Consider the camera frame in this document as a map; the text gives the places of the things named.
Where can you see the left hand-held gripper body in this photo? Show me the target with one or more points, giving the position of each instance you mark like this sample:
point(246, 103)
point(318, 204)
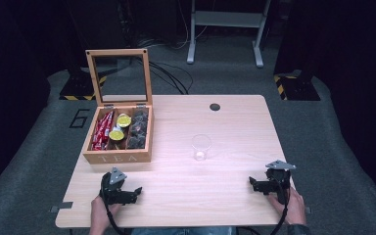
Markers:
point(114, 192)

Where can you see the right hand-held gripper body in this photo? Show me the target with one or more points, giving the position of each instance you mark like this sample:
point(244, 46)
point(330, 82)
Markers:
point(279, 182)

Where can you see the person's left hand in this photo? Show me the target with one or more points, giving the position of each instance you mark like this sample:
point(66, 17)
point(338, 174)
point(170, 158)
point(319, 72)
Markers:
point(100, 213)

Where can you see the person's right hand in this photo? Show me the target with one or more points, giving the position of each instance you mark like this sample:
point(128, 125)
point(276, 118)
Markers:
point(293, 209)

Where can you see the wooden tea box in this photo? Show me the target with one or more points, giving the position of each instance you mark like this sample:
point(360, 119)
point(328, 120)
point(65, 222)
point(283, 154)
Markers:
point(117, 158)

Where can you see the dark wrapped tea packet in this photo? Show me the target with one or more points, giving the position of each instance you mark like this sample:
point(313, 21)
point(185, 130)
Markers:
point(141, 116)
point(136, 142)
point(138, 128)

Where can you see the grey tape strip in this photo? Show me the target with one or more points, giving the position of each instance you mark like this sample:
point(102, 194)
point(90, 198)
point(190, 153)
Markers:
point(62, 206)

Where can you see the yellow-lidded small cup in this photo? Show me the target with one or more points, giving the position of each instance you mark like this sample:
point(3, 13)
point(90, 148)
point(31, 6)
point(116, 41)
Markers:
point(116, 135)
point(124, 121)

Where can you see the person's blue jeans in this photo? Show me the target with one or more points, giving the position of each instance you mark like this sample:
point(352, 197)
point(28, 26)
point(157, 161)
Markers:
point(182, 231)

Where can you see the bundle of red sachets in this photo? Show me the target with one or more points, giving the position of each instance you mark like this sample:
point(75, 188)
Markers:
point(102, 132)

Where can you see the clear plastic cup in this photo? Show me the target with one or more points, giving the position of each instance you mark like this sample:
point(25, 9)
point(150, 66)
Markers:
point(201, 147)

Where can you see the black table grommet hole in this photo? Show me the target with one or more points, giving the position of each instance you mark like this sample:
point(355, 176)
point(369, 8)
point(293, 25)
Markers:
point(214, 107)

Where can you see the black base with hazard stripes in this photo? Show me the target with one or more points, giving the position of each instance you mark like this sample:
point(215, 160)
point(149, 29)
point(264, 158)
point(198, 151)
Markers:
point(298, 89)
point(78, 88)

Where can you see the white metal stand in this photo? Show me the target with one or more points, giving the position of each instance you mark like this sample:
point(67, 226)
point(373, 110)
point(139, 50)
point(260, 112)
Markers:
point(228, 19)

